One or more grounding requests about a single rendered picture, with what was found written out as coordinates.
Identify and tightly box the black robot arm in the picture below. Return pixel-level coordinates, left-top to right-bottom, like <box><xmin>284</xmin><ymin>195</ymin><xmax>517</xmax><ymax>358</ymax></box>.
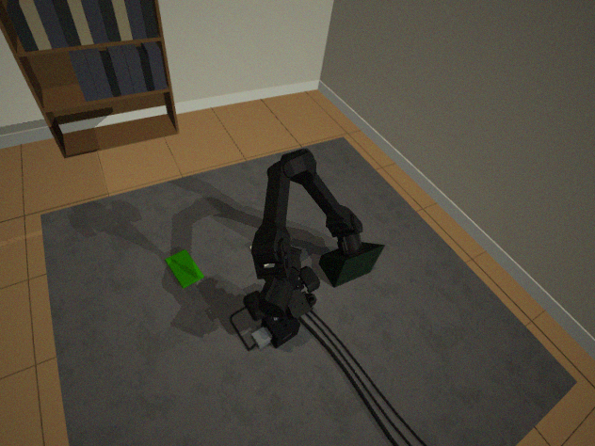
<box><xmin>251</xmin><ymin>148</ymin><xmax>366</xmax><ymax>319</ymax></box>

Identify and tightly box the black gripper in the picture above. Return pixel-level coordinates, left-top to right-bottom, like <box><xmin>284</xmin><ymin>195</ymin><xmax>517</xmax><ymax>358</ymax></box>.
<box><xmin>243</xmin><ymin>266</ymin><xmax>320</xmax><ymax>321</ymax></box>

